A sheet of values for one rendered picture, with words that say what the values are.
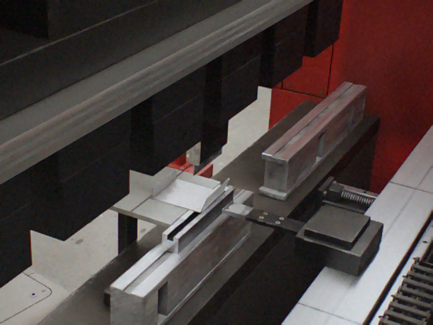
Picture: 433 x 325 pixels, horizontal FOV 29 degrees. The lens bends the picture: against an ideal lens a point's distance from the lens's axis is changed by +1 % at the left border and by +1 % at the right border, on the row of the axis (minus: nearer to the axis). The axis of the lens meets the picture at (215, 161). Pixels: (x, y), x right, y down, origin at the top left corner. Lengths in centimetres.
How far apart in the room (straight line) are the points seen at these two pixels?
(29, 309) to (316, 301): 131
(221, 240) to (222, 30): 76
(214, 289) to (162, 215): 16
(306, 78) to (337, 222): 93
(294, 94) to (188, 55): 156
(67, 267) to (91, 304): 168
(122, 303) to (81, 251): 189
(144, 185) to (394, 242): 45
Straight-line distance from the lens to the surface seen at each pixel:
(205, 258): 143
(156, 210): 142
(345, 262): 132
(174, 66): 70
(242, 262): 153
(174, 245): 136
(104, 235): 327
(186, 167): 351
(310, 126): 187
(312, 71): 223
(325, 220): 136
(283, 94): 228
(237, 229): 153
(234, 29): 80
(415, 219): 151
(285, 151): 173
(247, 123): 428
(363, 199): 181
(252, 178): 182
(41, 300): 246
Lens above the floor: 171
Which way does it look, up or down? 26 degrees down
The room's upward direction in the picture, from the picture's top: 3 degrees clockwise
